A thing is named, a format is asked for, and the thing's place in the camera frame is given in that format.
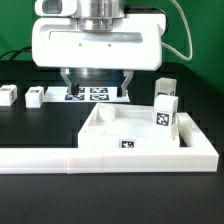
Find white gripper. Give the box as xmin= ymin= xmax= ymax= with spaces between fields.
xmin=32 ymin=14 xmax=166 ymax=98

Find white square tabletop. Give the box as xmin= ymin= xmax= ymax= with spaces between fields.
xmin=78 ymin=103 xmax=180 ymax=149

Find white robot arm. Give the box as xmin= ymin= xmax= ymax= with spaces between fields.
xmin=32 ymin=0 xmax=168 ymax=97

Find white tag marker sheet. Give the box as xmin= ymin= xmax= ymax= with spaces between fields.
xmin=44 ymin=87 xmax=130 ymax=102

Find white L-shaped obstacle fence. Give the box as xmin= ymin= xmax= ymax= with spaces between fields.
xmin=0 ymin=113 xmax=219 ymax=174

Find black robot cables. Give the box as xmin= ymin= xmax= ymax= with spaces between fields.
xmin=0 ymin=46 xmax=34 ymax=62

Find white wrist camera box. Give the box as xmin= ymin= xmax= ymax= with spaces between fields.
xmin=34 ymin=0 xmax=78 ymax=17

